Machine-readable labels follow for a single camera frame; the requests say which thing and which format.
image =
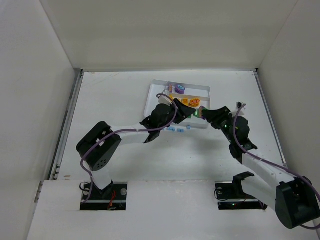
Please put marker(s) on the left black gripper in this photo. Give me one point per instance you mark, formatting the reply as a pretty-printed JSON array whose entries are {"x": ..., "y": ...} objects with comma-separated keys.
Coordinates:
[{"x": 179, "y": 111}]

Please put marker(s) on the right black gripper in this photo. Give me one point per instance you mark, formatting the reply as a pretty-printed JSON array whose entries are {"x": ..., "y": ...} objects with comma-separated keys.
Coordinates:
[{"x": 216, "y": 117}]

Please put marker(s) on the small yellow lego piece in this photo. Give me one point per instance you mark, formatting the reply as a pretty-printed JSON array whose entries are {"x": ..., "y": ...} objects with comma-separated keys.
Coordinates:
[{"x": 185, "y": 101}]

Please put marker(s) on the yellow orange patterned lego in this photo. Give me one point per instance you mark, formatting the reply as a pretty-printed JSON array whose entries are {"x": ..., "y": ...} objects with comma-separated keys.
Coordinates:
[{"x": 194, "y": 102}]

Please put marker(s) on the green purple yellow lego cluster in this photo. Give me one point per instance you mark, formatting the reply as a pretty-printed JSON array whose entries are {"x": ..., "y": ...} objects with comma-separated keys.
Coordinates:
[{"x": 199, "y": 112}]

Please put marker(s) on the purple round lego piece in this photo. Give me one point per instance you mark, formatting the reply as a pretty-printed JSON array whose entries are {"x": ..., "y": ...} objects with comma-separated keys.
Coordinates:
[{"x": 179, "y": 89}]

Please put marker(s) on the purple butterfly wing lego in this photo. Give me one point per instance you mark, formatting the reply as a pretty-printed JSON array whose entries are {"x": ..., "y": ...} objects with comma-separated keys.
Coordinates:
[{"x": 170, "y": 87}]

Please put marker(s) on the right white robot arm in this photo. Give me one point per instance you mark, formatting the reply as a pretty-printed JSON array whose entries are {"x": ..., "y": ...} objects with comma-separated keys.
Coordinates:
[{"x": 291, "y": 196}]

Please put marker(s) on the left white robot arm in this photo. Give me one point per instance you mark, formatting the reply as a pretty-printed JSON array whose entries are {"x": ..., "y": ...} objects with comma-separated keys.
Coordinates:
[{"x": 99, "y": 145}]

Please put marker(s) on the white divided sorting tray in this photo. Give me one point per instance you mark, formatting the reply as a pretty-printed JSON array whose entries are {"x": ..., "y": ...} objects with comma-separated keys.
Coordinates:
[{"x": 191, "y": 91}]

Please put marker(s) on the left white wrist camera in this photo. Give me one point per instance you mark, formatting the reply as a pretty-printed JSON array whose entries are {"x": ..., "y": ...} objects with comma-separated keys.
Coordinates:
[{"x": 164, "y": 99}]

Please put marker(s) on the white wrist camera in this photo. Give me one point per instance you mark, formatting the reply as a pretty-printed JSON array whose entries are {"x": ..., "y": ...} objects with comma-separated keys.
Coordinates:
[
  {"x": 164, "y": 99},
  {"x": 240, "y": 109}
]

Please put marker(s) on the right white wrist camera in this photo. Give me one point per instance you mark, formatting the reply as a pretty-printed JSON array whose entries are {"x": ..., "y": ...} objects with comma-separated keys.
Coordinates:
[{"x": 240, "y": 109}]

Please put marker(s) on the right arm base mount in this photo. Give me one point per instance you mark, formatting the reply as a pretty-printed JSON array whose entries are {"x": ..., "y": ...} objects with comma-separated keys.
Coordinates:
[{"x": 231, "y": 197}]

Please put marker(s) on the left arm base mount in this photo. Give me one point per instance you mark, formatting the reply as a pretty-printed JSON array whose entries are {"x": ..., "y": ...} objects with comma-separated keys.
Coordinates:
[{"x": 113, "y": 198}]

